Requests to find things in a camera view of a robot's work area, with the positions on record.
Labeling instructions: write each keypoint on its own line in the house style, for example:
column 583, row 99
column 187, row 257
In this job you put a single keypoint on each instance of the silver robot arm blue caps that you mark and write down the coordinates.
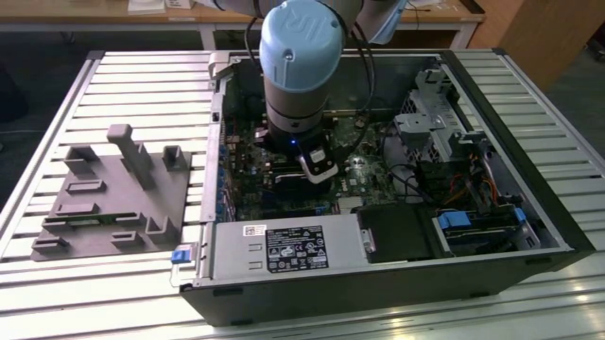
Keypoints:
column 296, row 106

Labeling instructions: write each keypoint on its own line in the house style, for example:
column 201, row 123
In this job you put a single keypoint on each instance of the graphics card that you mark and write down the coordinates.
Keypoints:
column 293, row 191

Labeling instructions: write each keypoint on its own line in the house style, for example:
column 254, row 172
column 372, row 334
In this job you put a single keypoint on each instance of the green motherboard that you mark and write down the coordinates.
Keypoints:
column 369, row 177

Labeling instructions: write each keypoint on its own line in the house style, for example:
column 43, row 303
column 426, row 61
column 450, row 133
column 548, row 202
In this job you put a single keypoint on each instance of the silver chipset heat sink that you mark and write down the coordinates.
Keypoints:
column 352, row 204

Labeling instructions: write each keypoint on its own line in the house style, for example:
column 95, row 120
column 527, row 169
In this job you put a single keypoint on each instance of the metal drive cage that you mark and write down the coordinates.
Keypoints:
column 425, row 124

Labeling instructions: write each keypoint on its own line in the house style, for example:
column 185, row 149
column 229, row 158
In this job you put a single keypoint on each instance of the grey power supply unit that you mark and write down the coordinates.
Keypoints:
column 237, row 255

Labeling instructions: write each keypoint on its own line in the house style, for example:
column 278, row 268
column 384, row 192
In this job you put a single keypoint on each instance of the black plastic shroud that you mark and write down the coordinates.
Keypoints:
column 402, row 230

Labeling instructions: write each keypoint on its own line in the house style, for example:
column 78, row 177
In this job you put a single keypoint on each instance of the blue case latch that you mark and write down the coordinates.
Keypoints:
column 181, row 256

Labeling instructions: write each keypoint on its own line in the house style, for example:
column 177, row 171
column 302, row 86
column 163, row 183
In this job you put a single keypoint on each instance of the grey parts rack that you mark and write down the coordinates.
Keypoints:
column 118, row 198

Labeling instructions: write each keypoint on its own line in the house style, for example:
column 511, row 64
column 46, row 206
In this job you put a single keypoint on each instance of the blue disk carrier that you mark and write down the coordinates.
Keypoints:
column 453, row 221

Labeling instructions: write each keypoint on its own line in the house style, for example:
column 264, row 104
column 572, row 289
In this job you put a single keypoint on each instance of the black open PC case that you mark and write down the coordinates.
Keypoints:
column 330, row 301

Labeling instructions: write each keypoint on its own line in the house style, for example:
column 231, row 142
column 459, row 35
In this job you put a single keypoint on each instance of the green RAM stick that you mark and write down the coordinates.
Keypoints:
column 90, row 221

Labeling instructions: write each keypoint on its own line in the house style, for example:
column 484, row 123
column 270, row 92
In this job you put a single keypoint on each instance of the white box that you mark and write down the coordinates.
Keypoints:
column 181, row 3
column 146, row 6

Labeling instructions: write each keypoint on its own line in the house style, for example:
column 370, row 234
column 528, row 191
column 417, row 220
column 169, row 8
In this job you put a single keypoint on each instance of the black disk drive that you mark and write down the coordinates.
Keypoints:
column 477, row 241

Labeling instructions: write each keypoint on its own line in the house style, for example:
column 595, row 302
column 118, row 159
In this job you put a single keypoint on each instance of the blue drive bay tab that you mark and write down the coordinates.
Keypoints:
column 520, row 216

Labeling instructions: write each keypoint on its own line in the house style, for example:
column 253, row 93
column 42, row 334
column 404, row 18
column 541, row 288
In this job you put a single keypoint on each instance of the wooden desk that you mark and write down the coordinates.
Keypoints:
column 94, row 17

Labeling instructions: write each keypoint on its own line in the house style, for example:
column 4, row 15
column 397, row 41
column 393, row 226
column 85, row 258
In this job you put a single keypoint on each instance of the wooden cabinet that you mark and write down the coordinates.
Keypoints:
column 544, row 35

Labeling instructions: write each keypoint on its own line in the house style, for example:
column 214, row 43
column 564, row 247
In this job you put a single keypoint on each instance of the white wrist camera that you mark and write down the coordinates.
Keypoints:
column 320, row 166

